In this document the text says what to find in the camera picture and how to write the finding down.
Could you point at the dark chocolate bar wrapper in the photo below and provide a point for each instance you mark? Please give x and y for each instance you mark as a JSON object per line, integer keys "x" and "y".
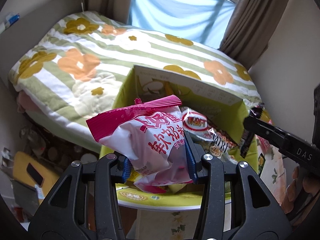
{"x": 248, "y": 135}

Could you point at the red white round-logo snack bag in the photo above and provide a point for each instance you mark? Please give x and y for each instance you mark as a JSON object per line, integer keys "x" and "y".
{"x": 199, "y": 127}

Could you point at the grey bed headboard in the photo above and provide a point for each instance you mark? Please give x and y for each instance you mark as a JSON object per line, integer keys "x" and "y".
{"x": 30, "y": 29}

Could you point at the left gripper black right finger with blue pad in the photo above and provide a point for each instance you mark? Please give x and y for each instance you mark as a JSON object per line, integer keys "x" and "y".
{"x": 236, "y": 204}

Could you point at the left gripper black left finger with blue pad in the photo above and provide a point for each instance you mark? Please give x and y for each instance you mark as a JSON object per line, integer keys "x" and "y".
{"x": 83, "y": 202}

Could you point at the person's hand holding gripper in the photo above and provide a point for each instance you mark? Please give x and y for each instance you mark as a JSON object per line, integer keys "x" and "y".
{"x": 298, "y": 185}

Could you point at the yellow box on floor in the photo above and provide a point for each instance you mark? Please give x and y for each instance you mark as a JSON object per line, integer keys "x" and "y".
{"x": 31, "y": 172}

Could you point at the green cardboard snack box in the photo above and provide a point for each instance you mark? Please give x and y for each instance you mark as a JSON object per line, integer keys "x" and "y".
{"x": 221, "y": 106}

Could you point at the brown right curtain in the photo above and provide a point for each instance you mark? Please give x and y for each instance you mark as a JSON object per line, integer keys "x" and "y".
{"x": 250, "y": 28}

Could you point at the light blue window cloth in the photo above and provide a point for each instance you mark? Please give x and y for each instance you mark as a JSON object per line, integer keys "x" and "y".
{"x": 202, "y": 21}

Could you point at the floral striped quilt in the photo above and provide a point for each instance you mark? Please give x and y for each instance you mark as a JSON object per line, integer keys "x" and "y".
{"x": 77, "y": 69}

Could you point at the pink white candy bag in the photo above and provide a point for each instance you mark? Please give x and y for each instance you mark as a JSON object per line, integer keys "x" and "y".
{"x": 151, "y": 136}

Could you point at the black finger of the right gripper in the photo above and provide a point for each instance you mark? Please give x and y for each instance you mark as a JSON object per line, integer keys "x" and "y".
{"x": 274, "y": 135}

